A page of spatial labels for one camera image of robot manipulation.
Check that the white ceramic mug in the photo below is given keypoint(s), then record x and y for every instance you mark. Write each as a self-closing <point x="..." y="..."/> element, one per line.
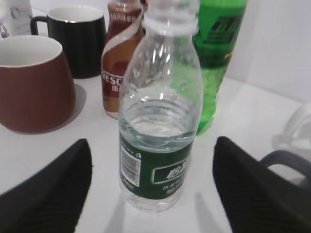
<point x="296" y="135"/>

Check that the dark red ceramic mug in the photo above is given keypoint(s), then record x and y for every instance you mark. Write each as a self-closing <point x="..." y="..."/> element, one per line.
<point x="37" y="90"/>

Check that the brown Nescafe coffee bottle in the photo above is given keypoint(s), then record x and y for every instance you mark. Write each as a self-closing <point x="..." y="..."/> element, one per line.
<point x="124" y="34"/>

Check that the black ceramic mug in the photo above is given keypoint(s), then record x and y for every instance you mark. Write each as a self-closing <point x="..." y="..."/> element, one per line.
<point x="80" y="29"/>

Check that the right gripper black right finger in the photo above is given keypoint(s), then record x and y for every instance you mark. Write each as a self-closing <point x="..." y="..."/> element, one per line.
<point x="257" y="200"/>

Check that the clear water bottle green label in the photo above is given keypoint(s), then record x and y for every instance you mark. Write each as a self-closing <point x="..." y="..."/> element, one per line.
<point x="160" y="106"/>

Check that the white yogurt drink bottle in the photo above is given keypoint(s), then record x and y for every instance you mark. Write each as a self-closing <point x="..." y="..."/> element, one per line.
<point x="15" y="17"/>

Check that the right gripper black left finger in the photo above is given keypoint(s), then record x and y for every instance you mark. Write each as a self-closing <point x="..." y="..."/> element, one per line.
<point x="52" y="200"/>

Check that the green soda bottle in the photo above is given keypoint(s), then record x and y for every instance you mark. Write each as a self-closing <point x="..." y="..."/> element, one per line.
<point x="219" y="23"/>

